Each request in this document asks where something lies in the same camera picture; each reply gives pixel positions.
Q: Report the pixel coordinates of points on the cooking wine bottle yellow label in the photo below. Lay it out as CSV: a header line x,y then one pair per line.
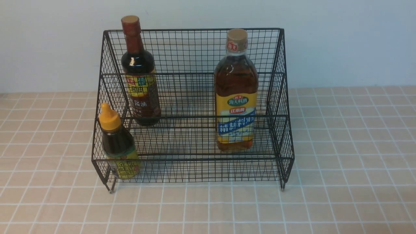
x,y
236,85

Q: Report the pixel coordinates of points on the soy sauce bottle brown cap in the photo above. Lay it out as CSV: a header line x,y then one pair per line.
x,y
139,67

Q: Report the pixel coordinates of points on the small bottle yellow cap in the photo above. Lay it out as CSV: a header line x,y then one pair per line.
x,y
118,144

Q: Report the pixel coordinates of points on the black wire mesh rack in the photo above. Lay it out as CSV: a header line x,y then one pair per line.
x,y
182,147

